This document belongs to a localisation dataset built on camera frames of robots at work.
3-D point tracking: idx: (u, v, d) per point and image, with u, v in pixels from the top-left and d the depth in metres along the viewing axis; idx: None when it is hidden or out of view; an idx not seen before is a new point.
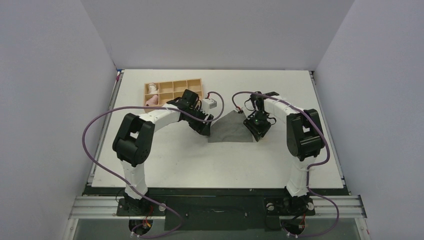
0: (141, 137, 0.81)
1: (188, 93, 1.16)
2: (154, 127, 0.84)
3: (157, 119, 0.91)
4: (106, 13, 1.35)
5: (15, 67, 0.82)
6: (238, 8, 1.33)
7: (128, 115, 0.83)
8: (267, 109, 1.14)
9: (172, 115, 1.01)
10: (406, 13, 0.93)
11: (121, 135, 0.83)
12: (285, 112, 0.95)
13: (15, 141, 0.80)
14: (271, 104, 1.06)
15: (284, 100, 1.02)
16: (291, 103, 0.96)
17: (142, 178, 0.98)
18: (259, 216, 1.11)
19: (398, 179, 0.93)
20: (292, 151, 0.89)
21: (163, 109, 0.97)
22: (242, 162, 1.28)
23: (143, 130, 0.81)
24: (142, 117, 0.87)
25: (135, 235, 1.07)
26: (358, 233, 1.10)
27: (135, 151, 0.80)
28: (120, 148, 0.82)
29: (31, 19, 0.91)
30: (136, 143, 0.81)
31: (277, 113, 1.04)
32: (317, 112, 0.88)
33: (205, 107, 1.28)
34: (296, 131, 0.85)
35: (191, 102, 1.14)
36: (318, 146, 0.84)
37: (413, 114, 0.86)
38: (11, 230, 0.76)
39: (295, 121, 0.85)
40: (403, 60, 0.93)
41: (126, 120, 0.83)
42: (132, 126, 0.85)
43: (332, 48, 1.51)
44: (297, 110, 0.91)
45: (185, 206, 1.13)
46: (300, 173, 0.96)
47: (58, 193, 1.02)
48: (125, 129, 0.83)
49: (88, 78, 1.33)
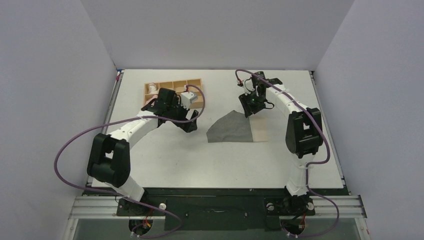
0: (116, 159, 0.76)
1: (162, 93, 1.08)
2: (128, 145, 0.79)
3: (132, 134, 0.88)
4: (105, 13, 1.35)
5: (14, 66, 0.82)
6: (238, 9, 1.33)
7: (97, 137, 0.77)
8: (269, 98, 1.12)
9: (149, 124, 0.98)
10: (406, 14, 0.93)
11: (95, 159, 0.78)
12: (288, 107, 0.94)
13: (15, 141, 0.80)
14: (274, 94, 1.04)
15: (289, 93, 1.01)
16: (295, 99, 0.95)
17: (135, 184, 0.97)
18: (259, 216, 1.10)
19: (398, 179, 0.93)
20: (291, 148, 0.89)
21: (137, 120, 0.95)
22: (242, 162, 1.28)
23: (116, 151, 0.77)
24: (114, 136, 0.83)
25: (136, 235, 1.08)
26: (357, 232, 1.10)
27: (114, 174, 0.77)
28: (96, 173, 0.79)
29: (31, 19, 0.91)
30: (112, 166, 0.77)
31: (279, 106, 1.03)
32: (320, 111, 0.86)
33: (185, 102, 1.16)
34: (297, 129, 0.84)
35: (167, 101, 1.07)
36: (316, 144, 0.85)
37: (413, 114, 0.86)
38: (11, 230, 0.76)
39: (297, 119, 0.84)
40: (404, 59, 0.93)
41: (96, 144, 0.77)
42: (104, 147, 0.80)
43: (332, 47, 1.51)
44: (300, 107, 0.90)
45: (185, 206, 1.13)
46: (297, 171, 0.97)
47: (57, 193, 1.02)
48: (97, 152, 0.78)
49: (88, 78, 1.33)
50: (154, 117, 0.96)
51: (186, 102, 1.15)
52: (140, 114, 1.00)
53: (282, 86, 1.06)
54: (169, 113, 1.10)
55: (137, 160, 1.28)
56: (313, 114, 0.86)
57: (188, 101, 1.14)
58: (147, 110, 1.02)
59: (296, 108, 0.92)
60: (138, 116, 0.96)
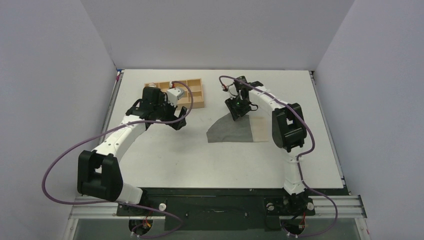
0: (105, 176, 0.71)
1: (146, 92, 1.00)
2: (116, 159, 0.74)
3: (119, 145, 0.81)
4: (106, 13, 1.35)
5: (14, 66, 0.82)
6: (238, 9, 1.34)
7: (82, 156, 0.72)
8: (252, 100, 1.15)
9: (136, 130, 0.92)
10: (406, 14, 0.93)
11: (84, 178, 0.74)
12: (270, 106, 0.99)
13: (15, 141, 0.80)
14: (256, 95, 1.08)
15: (270, 92, 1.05)
16: (276, 97, 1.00)
17: (130, 190, 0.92)
18: (259, 216, 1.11)
19: (397, 179, 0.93)
20: (278, 143, 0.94)
21: (123, 128, 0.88)
22: (241, 163, 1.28)
23: (104, 168, 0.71)
24: (100, 151, 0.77)
25: (136, 235, 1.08)
26: (357, 232, 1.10)
27: (106, 191, 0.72)
28: (87, 192, 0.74)
29: (31, 19, 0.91)
30: (103, 183, 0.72)
31: (262, 106, 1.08)
32: (299, 106, 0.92)
33: (172, 99, 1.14)
34: (281, 125, 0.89)
35: (154, 100, 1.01)
36: (301, 137, 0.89)
37: (413, 114, 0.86)
38: (11, 230, 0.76)
39: (280, 116, 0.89)
40: (404, 59, 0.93)
41: (82, 162, 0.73)
42: (92, 164, 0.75)
43: (332, 47, 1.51)
44: (282, 104, 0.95)
45: (185, 206, 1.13)
46: (290, 166, 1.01)
47: (58, 193, 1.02)
48: (85, 171, 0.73)
49: (88, 78, 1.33)
50: (140, 122, 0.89)
51: (173, 99, 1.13)
52: (124, 119, 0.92)
53: (263, 87, 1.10)
54: (157, 113, 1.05)
55: (137, 160, 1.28)
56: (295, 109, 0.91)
57: (175, 98, 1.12)
58: (135, 114, 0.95)
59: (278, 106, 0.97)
60: (123, 124, 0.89)
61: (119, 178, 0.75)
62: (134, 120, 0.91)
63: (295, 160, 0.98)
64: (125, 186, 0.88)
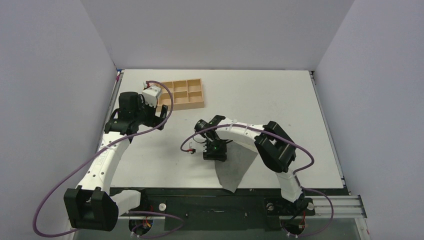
0: (97, 212, 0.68)
1: (123, 100, 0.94)
2: (104, 192, 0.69)
3: (104, 174, 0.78)
4: (106, 13, 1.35)
5: (14, 66, 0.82)
6: (237, 9, 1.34)
7: (67, 196, 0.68)
8: (223, 137, 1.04)
9: (120, 149, 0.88)
10: (406, 13, 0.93)
11: (75, 216, 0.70)
12: (248, 136, 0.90)
13: (15, 141, 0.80)
14: (225, 131, 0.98)
15: (236, 122, 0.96)
16: (247, 124, 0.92)
17: (127, 197, 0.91)
18: (259, 215, 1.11)
19: (397, 179, 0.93)
20: (273, 169, 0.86)
21: (104, 151, 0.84)
22: (241, 162, 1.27)
23: (94, 205, 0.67)
24: (86, 186, 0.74)
25: (136, 235, 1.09)
26: (357, 232, 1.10)
27: (103, 224, 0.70)
28: (83, 227, 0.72)
29: (31, 19, 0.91)
30: (97, 218, 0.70)
31: (237, 139, 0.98)
32: (275, 122, 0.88)
33: (151, 100, 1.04)
34: (269, 150, 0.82)
35: (132, 108, 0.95)
36: (292, 152, 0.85)
37: (413, 114, 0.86)
38: (12, 229, 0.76)
39: (265, 142, 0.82)
40: (404, 59, 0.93)
41: (69, 202, 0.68)
42: (80, 200, 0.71)
43: (332, 47, 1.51)
44: (258, 130, 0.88)
45: (186, 206, 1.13)
46: (287, 181, 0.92)
47: (58, 194, 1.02)
48: (74, 209, 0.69)
49: (88, 78, 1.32)
50: (122, 139, 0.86)
51: (152, 99, 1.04)
52: (104, 140, 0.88)
53: (226, 119, 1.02)
54: (138, 120, 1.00)
55: (137, 160, 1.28)
56: (273, 129, 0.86)
57: (153, 98, 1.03)
58: (115, 127, 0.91)
59: (255, 132, 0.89)
60: (104, 146, 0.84)
61: (112, 208, 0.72)
62: (115, 139, 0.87)
63: (292, 174, 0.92)
64: (120, 200, 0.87)
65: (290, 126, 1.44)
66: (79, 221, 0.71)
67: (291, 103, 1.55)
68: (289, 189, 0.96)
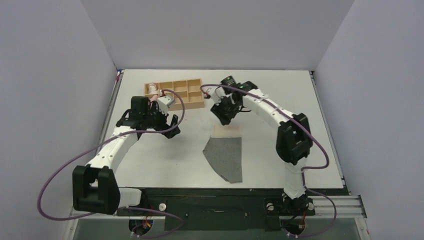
0: (102, 190, 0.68)
1: (135, 102, 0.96)
2: (112, 171, 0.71)
3: (113, 157, 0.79)
4: (106, 13, 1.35)
5: (14, 66, 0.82)
6: (237, 9, 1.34)
7: (75, 172, 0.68)
8: (247, 106, 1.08)
9: (129, 140, 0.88)
10: (405, 14, 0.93)
11: (79, 195, 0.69)
12: (273, 117, 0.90)
13: (16, 142, 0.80)
14: (253, 102, 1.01)
15: (269, 100, 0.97)
16: (279, 107, 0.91)
17: (128, 193, 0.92)
18: (259, 215, 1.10)
19: (396, 180, 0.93)
20: (282, 156, 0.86)
21: (115, 139, 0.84)
22: (241, 162, 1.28)
23: (100, 182, 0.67)
24: (94, 165, 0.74)
25: (136, 235, 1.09)
26: (357, 232, 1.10)
27: (105, 206, 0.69)
28: (85, 209, 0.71)
29: (31, 20, 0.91)
30: (100, 199, 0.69)
31: (261, 114, 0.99)
32: (306, 116, 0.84)
33: (164, 107, 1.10)
34: (289, 139, 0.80)
35: (143, 109, 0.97)
36: (307, 148, 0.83)
37: (413, 114, 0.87)
38: (11, 230, 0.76)
39: (287, 129, 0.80)
40: (403, 60, 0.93)
41: (76, 177, 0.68)
42: (86, 178, 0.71)
43: (332, 47, 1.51)
44: (286, 116, 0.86)
45: (186, 206, 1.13)
46: (294, 176, 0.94)
47: (58, 195, 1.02)
48: (80, 186, 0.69)
49: (88, 78, 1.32)
50: (132, 132, 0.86)
51: (165, 107, 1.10)
52: (115, 131, 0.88)
53: (258, 91, 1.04)
54: (148, 122, 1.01)
55: (137, 160, 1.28)
56: (301, 121, 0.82)
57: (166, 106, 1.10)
58: (125, 123, 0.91)
59: (281, 117, 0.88)
60: (115, 135, 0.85)
61: (116, 190, 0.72)
62: (124, 130, 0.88)
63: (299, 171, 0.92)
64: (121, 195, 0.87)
65: None
66: (81, 201, 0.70)
67: (291, 103, 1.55)
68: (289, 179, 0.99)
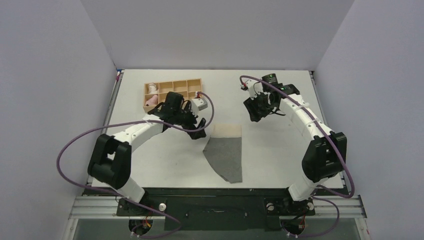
0: (117, 161, 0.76)
1: (170, 97, 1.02)
2: (130, 147, 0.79)
3: (136, 136, 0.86)
4: (106, 14, 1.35)
5: (14, 67, 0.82)
6: (237, 10, 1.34)
7: (101, 137, 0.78)
8: (282, 108, 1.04)
9: (153, 129, 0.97)
10: (405, 15, 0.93)
11: (96, 160, 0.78)
12: (308, 129, 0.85)
13: (16, 142, 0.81)
14: (291, 108, 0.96)
15: (308, 109, 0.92)
16: (317, 120, 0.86)
17: (133, 186, 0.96)
18: (259, 215, 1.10)
19: (396, 180, 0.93)
20: (304, 170, 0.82)
21: (142, 123, 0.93)
22: (241, 162, 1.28)
23: (118, 153, 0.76)
24: (117, 137, 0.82)
25: (136, 235, 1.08)
26: (357, 232, 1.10)
27: (113, 177, 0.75)
28: (95, 174, 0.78)
29: (31, 20, 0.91)
30: (112, 169, 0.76)
31: (296, 121, 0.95)
32: (345, 136, 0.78)
33: (195, 108, 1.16)
34: (320, 158, 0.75)
35: (175, 106, 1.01)
36: (334, 171, 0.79)
37: (413, 114, 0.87)
38: (11, 230, 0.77)
39: (321, 146, 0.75)
40: (403, 60, 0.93)
41: (99, 144, 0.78)
42: (107, 148, 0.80)
43: (332, 48, 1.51)
44: (322, 132, 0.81)
45: (185, 206, 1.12)
46: (306, 188, 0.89)
47: (58, 195, 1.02)
48: (99, 152, 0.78)
49: (88, 79, 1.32)
50: (159, 122, 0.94)
51: (195, 108, 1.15)
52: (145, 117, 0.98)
53: (299, 97, 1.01)
54: (176, 118, 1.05)
55: (137, 160, 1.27)
56: (338, 141, 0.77)
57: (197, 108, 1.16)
58: (154, 114, 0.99)
59: (318, 132, 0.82)
60: (144, 120, 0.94)
61: (128, 167, 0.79)
62: (152, 119, 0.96)
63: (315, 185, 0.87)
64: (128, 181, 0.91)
65: (290, 126, 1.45)
66: (96, 166, 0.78)
67: None
68: (299, 187, 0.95)
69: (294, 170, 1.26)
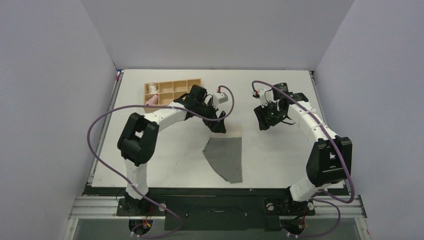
0: (144, 138, 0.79)
1: (195, 89, 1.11)
2: (158, 127, 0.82)
3: (163, 119, 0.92)
4: (106, 14, 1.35)
5: (14, 67, 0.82)
6: (237, 9, 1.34)
7: (133, 115, 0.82)
8: (291, 115, 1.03)
9: (178, 115, 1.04)
10: (406, 14, 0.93)
11: (126, 134, 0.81)
12: (314, 132, 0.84)
13: (16, 142, 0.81)
14: (298, 113, 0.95)
15: (315, 114, 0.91)
16: (323, 124, 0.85)
17: (143, 178, 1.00)
18: (259, 215, 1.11)
19: (396, 180, 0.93)
20: (309, 174, 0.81)
21: (168, 108, 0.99)
22: (241, 162, 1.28)
23: (146, 130, 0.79)
24: (147, 116, 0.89)
25: (136, 235, 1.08)
26: (357, 232, 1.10)
27: (139, 152, 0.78)
28: (124, 147, 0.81)
29: (30, 20, 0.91)
30: (139, 145, 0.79)
31: (302, 126, 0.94)
32: (351, 141, 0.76)
33: (215, 102, 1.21)
34: (322, 159, 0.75)
35: (198, 98, 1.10)
36: (339, 178, 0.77)
37: (413, 114, 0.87)
38: (11, 230, 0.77)
39: (323, 149, 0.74)
40: (404, 60, 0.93)
41: (131, 120, 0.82)
42: (137, 125, 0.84)
43: (332, 47, 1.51)
44: (327, 136, 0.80)
45: (186, 206, 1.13)
46: (308, 190, 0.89)
47: (58, 195, 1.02)
48: (130, 128, 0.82)
49: (88, 79, 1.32)
50: (183, 110, 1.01)
51: (216, 102, 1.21)
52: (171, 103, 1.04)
53: (307, 104, 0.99)
54: (198, 110, 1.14)
55: None
56: (342, 145, 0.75)
57: (218, 102, 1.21)
58: (178, 102, 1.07)
59: (323, 135, 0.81)
60: (170, 106, 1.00)
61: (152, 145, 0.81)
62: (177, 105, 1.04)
63: (317, 189, 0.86)
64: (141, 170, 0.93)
65: (290, 126, 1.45)
66: (125, 140, 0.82)
67: None
68: (301, 188, 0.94)
69: (294, 170, 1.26)
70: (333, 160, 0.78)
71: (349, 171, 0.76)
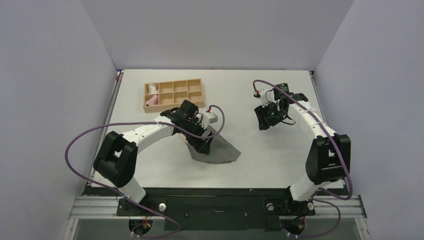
0: (120, 162, 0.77)
1: (185, 104, 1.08)
2: (137, 148, 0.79)
3: (144, 137, 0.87)
4: (107, 14, 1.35)
5: (14, 66, 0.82)
6: (237, 10, 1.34)
7: (109, 135, 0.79)
8: (291, 115, 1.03)
9: (165, 131, 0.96)
10: (406, 15, 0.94)
11: (103, 155, 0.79)
12: (313, 131, 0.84)
13: (16, 141, 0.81)
14: (298, 112, 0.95)
15: (314, 112, 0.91)
16: (322, 122, 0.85)
17: (136, 186, 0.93)
18: (259, 216, 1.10)
19: (397, 180, 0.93)
20: (308, 172, 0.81)
21: (153, 124, 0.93)
22: (241, 162, 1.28)
23: (123, 153, 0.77)
24: (126, 136, 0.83)
25: (136, 235, 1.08)
26: (357, 232, 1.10)
27: (115, 176, 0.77)
28: (100, 168, 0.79)
29: (31, 20, 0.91)
30: (115, 168, 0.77)
31: (302, 125, 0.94)
32: (349, 138, 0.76)
33: (204, 121, 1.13)
34: (321, 157, 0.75)
35: (189, 113, 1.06)
36: (338, 176, 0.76)
37: (413, 114, 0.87)
38: (11, 229, 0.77)
39: (322, 146, 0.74)
40: (404, 60, 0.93)
41: (108, 140, 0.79)
42: (115, 144, 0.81)
43: (332, 47, 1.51)
44: (325, 133, 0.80)
45: (185, 206, 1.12)
46: (308, 189, 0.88)
47: (57, 195, 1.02)
48: (106, 148, 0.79)
49: (88, 79, 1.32)
50: (170, 125, 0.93)
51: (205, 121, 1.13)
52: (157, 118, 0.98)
53: (308, 103, 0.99)
54: (185, 127, 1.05)
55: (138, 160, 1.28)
56: (341, 142, 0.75)
57: (208, 121, 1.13)
58: (166, 117, 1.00)
59: (322, 133, 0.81)
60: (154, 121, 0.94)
61: (130, 168, 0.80)
62: (163, 121, 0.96)
63: (317, 188, 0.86)
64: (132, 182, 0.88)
65: (289, 126, 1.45)
66: (101, 162, 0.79)
67: None
68: (301, 187, 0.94)
69: (294, 170, 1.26)
70: (332, 157, 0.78)
71: (348, 169, 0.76)
